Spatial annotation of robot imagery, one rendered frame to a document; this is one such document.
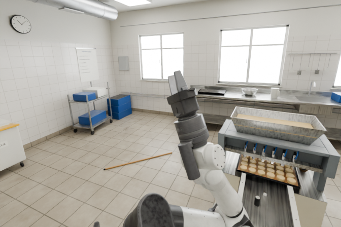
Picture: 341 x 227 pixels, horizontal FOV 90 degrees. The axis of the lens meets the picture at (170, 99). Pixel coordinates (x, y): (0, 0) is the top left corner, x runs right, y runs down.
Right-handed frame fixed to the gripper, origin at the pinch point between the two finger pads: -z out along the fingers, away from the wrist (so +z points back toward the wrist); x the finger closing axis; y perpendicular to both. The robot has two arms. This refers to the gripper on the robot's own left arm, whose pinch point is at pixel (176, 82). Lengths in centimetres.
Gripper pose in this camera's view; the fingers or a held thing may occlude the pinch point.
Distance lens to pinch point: 51.2
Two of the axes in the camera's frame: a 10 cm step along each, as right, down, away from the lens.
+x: 3.8, -1.6, -9.1
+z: 3.1, 9.5, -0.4
